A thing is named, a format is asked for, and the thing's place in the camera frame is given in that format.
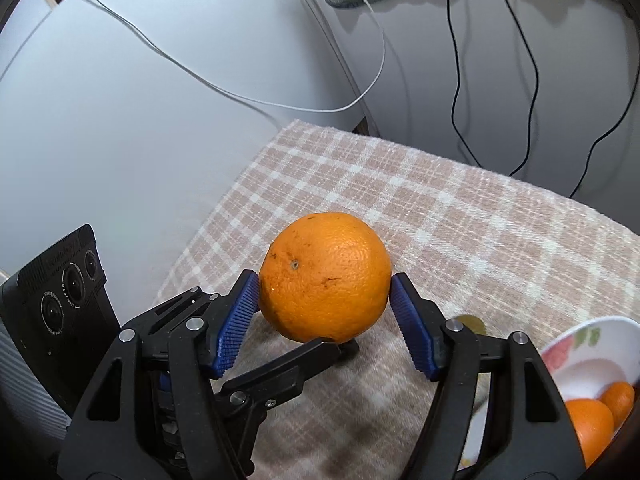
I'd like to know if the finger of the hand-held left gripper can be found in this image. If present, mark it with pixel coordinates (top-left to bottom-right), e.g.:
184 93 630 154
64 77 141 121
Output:
219 337 360 417
127 287 222 335

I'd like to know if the black cable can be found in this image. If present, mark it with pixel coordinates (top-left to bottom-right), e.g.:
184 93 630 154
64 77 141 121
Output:
443 0 483 167
494 0 540 177
570 92 640 197

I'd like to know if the white floral bowl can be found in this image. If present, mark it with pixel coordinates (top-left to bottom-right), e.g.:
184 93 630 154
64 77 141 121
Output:
539 315 640 472

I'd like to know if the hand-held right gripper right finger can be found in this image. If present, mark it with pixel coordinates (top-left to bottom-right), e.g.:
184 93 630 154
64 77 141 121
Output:
389 273 587 480

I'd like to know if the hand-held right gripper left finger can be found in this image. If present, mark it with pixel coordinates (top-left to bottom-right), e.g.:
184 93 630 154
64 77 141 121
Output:
56 269 262 480

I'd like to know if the smooth orange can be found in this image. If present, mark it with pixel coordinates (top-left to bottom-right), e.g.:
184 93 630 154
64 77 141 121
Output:
564 398 615 468

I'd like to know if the white cable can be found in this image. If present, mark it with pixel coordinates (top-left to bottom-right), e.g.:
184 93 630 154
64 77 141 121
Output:
62 0 386 114

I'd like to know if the beige plaid cloth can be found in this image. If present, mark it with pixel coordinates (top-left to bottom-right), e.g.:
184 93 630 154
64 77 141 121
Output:
152 119 640 480

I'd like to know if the green grape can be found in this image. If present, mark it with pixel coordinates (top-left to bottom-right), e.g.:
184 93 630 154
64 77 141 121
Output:
459 314 487 337

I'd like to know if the speckled orange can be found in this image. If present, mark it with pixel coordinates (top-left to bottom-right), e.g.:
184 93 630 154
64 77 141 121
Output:
257 212 392 345

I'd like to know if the small tangerine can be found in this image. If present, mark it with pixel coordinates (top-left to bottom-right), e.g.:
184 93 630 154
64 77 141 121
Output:
599 381 636 431

